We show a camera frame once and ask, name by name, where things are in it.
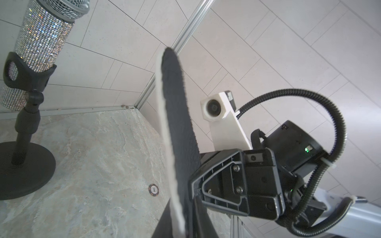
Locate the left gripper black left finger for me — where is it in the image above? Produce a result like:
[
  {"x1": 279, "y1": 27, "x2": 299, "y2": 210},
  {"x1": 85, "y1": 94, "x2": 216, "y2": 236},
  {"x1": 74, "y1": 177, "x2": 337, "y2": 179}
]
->
[{"x1": 151, "y1": 200, "x2": 173, "y2": 238}]

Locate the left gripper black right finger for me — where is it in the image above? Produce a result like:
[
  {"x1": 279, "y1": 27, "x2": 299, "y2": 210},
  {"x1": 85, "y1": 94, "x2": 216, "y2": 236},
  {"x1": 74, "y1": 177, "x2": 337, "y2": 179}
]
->
[{"x1": 192, "y1": 196, "x2": 218, "y2": 238}]

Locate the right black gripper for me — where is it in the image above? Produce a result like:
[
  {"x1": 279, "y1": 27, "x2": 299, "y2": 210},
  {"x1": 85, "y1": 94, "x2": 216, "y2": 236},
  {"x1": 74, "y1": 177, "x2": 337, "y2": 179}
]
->
[{"x1": 190, "y1": 121, "x2": 326, "y2": 221}]

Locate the black insole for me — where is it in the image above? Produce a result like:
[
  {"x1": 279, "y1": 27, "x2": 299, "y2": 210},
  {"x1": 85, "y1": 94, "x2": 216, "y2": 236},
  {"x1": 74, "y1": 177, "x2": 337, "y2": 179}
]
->
[{"x1": 155, "y1": 47, "x2": 200, "y2": 238}]

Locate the round poker chip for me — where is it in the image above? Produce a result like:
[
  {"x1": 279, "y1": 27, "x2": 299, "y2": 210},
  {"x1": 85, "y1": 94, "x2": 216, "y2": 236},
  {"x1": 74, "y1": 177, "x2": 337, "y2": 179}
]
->
[{"x1": 148, "y1": 183, "x2": 159, "y2": 196}]

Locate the black microphone stand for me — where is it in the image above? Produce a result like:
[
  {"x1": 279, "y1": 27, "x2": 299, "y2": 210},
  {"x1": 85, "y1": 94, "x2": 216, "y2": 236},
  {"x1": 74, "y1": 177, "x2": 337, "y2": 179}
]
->
[{"x1": 0, "y1": 0, "x2": 90, "y2": 201}]

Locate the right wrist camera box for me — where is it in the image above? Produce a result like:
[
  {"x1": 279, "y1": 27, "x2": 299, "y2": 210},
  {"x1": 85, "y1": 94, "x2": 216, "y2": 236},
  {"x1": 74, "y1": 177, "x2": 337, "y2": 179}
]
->
[{"x1": 200, "y1": 90, "x2": 240, "y2": 122}]

